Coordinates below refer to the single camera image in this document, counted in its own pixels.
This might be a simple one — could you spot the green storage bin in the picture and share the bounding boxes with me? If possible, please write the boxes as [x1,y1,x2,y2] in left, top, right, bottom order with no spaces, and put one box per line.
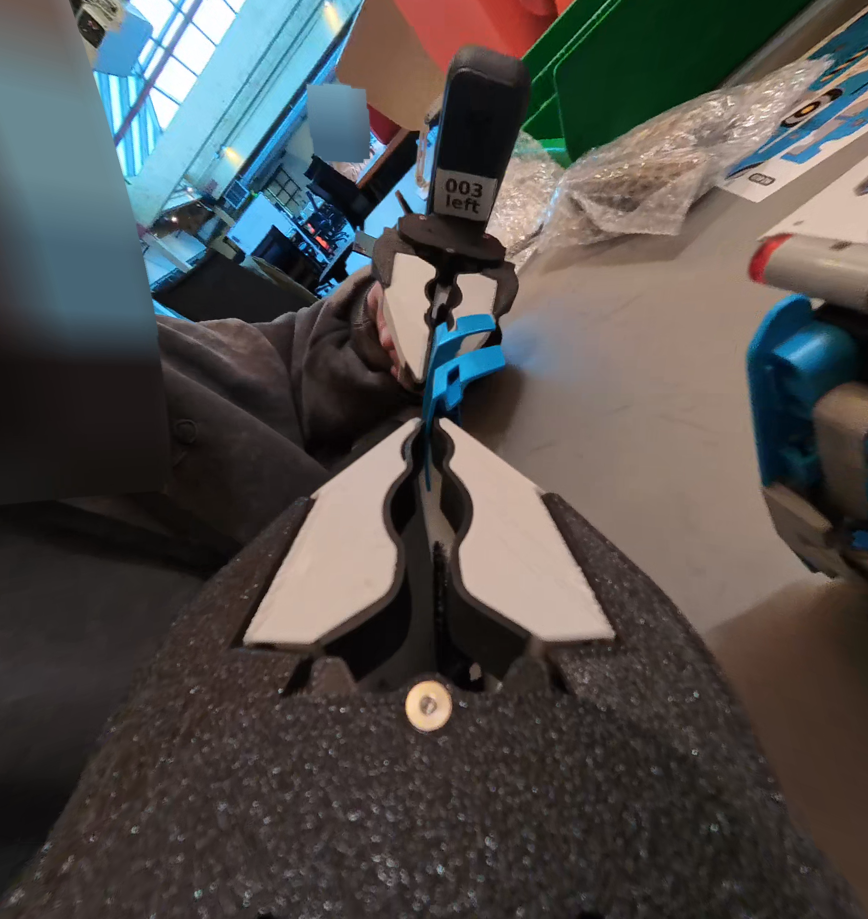
[520,0,817,168]

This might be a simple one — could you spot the clear plastic parts bag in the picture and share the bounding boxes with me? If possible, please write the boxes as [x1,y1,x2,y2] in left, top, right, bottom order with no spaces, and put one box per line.
[486,133,573,254]
[547,61,835,239]

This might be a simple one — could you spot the white ceiling projector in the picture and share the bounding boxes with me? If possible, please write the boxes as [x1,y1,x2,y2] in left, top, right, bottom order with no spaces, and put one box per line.
[71,0,155,78]

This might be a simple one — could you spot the person's left forearm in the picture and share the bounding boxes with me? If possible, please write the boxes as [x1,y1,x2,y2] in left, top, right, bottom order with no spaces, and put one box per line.
[283,273,410,468]

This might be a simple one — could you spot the glass skylight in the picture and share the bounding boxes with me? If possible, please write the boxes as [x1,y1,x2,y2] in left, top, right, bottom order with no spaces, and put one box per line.
[93,0,246,178]

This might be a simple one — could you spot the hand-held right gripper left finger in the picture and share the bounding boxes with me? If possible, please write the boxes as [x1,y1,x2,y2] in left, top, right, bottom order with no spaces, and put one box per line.
[242,418,425,679]

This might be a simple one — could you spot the black office chair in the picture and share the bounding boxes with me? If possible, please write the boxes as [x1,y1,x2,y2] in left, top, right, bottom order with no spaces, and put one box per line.
[305,154,379,232]

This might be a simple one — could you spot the blue sticker sheet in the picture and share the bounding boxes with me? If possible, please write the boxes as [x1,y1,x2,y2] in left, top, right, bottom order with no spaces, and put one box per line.
[721,0,868,203]

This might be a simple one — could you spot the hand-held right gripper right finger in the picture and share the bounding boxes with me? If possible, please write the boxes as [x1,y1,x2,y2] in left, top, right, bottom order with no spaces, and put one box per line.
[437,416,616,658]

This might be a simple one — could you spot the instruction booklet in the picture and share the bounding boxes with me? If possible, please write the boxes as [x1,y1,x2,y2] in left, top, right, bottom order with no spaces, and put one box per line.
[759,136,868,247]

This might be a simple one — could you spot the orange felt bag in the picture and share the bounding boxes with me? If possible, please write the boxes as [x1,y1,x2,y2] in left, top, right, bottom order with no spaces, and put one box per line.
[394,0,580,53]

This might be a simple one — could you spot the person's left hand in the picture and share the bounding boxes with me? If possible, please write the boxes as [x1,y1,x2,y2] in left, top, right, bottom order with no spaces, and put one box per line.
[366,287,408,380]

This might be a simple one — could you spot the grey blue toy robot build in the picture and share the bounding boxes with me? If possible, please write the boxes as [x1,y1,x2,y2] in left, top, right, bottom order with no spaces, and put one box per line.
[746,233,868,598]

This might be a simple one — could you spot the plywood stand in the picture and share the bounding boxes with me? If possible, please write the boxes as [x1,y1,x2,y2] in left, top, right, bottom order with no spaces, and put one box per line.
[335,0,451,211]

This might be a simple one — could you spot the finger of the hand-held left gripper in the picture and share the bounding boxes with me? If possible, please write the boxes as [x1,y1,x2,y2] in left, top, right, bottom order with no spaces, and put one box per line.
[445,271,500,334]
[380,251,437,385]

